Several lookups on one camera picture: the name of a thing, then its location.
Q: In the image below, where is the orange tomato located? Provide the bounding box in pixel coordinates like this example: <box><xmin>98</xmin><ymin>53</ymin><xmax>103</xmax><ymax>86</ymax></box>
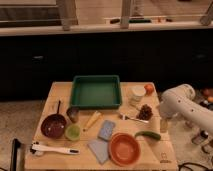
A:
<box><xmin>144</xmin><ymin>84</ymin><xmax>154</xmax><ymax>95</ymax></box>

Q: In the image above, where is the dark red pan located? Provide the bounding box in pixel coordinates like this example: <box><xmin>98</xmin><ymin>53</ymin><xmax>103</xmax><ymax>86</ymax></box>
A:
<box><xmin>41</xmin><ymin>101</ymin><xmax>67</xmax><ymax>139</ymax></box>

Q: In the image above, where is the green plastic cup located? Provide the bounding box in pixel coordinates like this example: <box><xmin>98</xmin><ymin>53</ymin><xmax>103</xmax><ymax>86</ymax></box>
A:
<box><xmin>65</xmin><ymin>124</ymin><xmax>80</xmax><ymax>141</ymax></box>

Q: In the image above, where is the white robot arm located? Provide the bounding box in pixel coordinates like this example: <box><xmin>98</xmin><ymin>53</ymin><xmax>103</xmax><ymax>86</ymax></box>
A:
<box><xmin>159</xmin><ymin>84</ymin><xmax>213</xmax><ymax>135</ymax></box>

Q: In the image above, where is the brown pine cone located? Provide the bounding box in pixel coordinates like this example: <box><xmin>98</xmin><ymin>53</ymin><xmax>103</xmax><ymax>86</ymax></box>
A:
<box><xmin>137</xmin><ymin>104</ymin><xmax>153</xmax><ymax>120</ymax></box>

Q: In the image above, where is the blue sponge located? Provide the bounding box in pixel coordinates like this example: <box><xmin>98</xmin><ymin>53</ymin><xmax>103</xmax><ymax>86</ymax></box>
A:
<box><xmin>98</xmin><ymin>120</ymin><xmax>115</xmax><ymax>141</ymax></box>

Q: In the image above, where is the green plastic tray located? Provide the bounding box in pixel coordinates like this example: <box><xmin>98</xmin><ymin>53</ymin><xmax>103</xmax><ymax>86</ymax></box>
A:
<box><xmin>70</xmin><ymin>75</ymin><xmax>122</xmax><ymax>109</ymax></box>

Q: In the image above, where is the silver fork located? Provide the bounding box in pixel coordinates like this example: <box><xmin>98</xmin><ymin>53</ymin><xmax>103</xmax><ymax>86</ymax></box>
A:
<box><xmin>121</xmin><ymin>115</ymin><xmax>149</xmax><ymax>123</ymax></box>

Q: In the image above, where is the black cable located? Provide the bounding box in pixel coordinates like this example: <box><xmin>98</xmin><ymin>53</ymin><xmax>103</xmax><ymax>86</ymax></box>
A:
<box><xmin>178</xmin><ymin>161</ymin><xmax>213</xmax><ymax>171</ymax></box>

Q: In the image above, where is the small metal cup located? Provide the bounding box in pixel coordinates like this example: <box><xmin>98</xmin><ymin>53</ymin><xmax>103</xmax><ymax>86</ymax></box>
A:
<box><xmin>66</xmin><ymin>107</ymin><xmax>79</xmax><ymax>123</ymax></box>

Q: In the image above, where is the spice bottle rack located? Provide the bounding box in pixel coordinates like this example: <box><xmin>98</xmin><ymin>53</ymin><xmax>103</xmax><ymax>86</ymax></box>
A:
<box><xmin>191</xmin><ymin>89</ymin><xmax>213</xmax><ymax>163</ymax></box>

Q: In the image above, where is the orange bowl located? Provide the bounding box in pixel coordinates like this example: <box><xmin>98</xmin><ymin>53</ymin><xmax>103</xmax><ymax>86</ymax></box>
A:
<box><xmin>108</xmin><ymin>133</ymin><xmax>141</xmax><ymax>166</ymax></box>

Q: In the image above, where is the white jar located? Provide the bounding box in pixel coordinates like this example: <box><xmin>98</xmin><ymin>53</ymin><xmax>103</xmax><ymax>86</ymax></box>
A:
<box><xmin>130</xmin><ymin>85</ymin><xmax>146</xmax><ymax>105</ymax></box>

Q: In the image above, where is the grey blue cloth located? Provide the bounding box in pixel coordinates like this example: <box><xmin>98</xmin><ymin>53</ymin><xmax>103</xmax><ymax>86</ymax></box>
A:
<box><xmin>88</xmin><ymin>139</ymin><xmax>109</xmax><ymax>164</ymax></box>

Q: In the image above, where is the black stand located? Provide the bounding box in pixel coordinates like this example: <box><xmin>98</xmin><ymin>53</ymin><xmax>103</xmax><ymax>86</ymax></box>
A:
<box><xmin>9</xmin><ymin>138</ymin><xmax>25</xmax><ymax>171</ymax></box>

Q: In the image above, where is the white handled brush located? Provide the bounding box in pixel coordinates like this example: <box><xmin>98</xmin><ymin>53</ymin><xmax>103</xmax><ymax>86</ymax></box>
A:
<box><xmin>30</xmin><ymin>142</ymin><xmax>80</xmax><ymax>156</ymax></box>

